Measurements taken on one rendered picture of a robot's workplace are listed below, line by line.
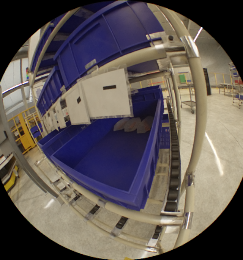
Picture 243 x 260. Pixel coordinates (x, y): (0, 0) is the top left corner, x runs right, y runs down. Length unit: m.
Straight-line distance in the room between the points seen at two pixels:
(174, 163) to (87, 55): 0.43
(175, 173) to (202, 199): 0.85
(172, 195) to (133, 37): 0.39
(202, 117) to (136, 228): 0.95
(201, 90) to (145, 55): 0.12
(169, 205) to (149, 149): 0.16
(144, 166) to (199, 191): 1.02
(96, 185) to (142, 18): 0.36
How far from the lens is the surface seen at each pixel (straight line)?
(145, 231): 0.97
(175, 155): 0.34
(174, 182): 0.28
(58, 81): 0.45
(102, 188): 0.15
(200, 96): 0.19
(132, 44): 0.23
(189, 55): 0.20
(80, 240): 1.22
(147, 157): 0.17
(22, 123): 8.45
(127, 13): 0.29
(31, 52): 2.62
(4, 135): 1.17
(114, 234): 0.55
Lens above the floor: 0.97
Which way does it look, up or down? 22 degrees down
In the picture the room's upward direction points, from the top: 18 degrees counter-clockwise
